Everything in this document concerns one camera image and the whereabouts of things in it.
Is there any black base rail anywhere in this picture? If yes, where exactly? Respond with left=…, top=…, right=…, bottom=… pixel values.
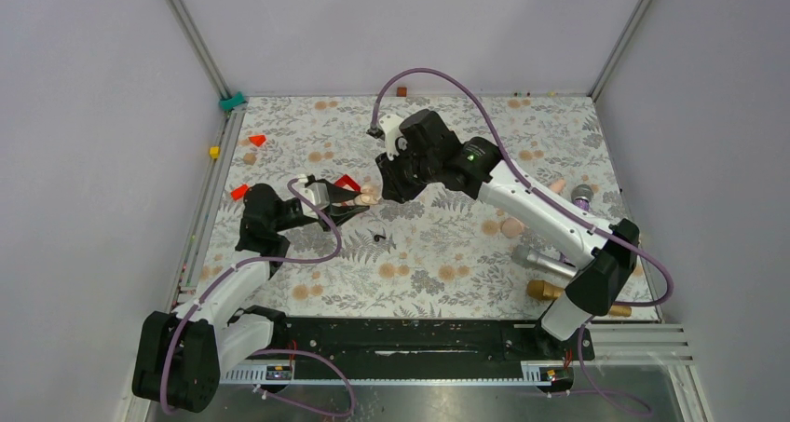
left=232, top=306, right=595, bottom=383

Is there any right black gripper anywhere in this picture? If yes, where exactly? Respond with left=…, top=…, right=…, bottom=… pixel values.
left=375, top=142, right=439, bottom=205

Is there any beige earbud charging case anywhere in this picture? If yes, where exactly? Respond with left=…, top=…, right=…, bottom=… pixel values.
left=353, top=184, right=381, bottom=207

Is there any silver microphone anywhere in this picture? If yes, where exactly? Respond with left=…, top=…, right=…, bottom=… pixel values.
left=511, top=245, right=578, bottom=280

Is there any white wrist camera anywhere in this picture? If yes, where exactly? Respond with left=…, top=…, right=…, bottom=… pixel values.
left=294, top=175, right=330, bottom=211
left=368, top=114, right=404, bottom=161

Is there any purple cable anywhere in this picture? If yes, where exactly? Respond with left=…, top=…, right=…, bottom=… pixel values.
left=370, top=67, right=675, bottom=417
left=158, top=178, right=358, bottom=419

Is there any pink toy microphone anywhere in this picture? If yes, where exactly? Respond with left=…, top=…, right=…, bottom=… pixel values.
left=497, top=178, right=566, bottom=238

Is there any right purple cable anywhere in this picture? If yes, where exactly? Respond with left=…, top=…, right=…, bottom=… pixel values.
left=370, top=67, right=675, bottom=417

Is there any red plastic basket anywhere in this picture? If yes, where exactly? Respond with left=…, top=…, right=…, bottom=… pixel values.
left=334, top=174, right=361, bottom=192

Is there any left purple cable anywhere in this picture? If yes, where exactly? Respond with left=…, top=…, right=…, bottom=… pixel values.
left=158, top=178, right=358, bottom=419

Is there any gold microphone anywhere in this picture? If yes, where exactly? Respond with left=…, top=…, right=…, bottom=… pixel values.
left=526, top=279, right=633, bottom=318

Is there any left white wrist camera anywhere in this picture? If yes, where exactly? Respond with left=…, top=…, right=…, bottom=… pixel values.
left=294, top=175, right=330, bottom=211

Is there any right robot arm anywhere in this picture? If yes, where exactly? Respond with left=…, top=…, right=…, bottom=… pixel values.
left=369, top=109, right=639, bottom=359

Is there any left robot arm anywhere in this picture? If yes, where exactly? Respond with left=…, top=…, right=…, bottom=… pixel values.
left=131, top=175, right=376, bottom=413

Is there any orange block lower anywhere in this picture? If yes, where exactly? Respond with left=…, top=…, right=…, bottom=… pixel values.
left=230, top=184, right=250, bottom=201

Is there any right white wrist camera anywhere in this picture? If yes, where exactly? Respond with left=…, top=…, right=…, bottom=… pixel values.
left=368, top=114, right=404, bottom=161

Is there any orange triangle block upper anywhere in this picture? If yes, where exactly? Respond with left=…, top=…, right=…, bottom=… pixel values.
left=248, top=134, right=266, bottom=147

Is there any teal block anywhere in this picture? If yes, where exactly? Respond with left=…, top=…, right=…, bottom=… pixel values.
left=219, top=91, right=247, bottom=113

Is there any purple glitter microphone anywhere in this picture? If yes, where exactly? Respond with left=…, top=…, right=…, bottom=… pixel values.
left=570, top=184, right=594, bottom=212

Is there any floral patterned mat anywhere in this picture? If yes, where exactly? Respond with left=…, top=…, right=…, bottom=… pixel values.
left=197, top=97, right=626, bottom=320

